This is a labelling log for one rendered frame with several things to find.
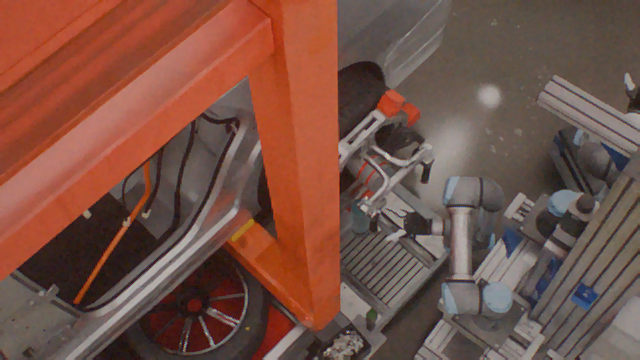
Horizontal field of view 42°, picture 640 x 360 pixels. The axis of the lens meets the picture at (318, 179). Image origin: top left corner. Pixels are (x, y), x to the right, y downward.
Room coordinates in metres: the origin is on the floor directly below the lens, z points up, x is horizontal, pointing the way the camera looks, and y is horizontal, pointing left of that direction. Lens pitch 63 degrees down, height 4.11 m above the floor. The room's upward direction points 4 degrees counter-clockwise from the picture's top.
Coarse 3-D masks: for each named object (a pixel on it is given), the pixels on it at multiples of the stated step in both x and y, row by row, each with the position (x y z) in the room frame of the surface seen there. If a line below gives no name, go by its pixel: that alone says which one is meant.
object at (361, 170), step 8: (352, 160) 1.71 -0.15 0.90; (376, 160) 1.69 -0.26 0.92; (384, 160) 1.70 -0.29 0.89; (352, 168) 1.67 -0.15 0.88; (360, 168) 1.66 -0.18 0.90; (368, 168) 1.65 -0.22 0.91; (384, 168) 1.65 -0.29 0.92; (392, 168) 1.67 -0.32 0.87; (360, 176) 1.63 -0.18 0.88; (368, 176) 1.62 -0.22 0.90; (376, 176) 1.61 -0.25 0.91; (392, 176) 1.61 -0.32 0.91; (368, 184) 1.60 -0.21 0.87; (376, 184) 1.59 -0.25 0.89
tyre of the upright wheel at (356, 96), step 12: (348, 72) 2.01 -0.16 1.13; (360, 72) 2.02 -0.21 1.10; (348, 84) 1.92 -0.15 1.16; (360, 84) 1.94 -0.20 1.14; (372, 84) 1.95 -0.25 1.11; (384, 84) 1.99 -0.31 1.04; (348, 96) 1.86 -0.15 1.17; (360, 96) 1.86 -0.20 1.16; (372, 96) 1.87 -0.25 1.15; (348, 108) 1.80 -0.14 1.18; (360, 108) 1.80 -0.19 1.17; (372, 108) 1.84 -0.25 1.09; (348, 120) 1.75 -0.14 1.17
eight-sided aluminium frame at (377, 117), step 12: (372, 120) 1.78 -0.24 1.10; (384, 120) 1.77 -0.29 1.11; (396, 120) 1.83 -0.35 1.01; (372, 132) 1.72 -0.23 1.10; (348, 144) 1.66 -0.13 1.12; (360, 144) 1.67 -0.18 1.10; (348, 156) 1.62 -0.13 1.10; (348, 192) 1.69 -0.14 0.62; (360, 192) 1.68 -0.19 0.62; (348, 204) 1.62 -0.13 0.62
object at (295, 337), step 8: (296, 328) 1.12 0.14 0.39; (304, 328) 1.12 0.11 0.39; (288, 336) 1.09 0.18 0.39; (296, 336) 1.09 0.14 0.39; (304, 336) 1.10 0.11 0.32; (280, 344) 1.05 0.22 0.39; (288, 344) 1.05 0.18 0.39; (296, 344) 1.07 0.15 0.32; (272, 352) 1.02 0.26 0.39; (280, 352) 1.02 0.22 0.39; (288, 352) 1.03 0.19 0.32
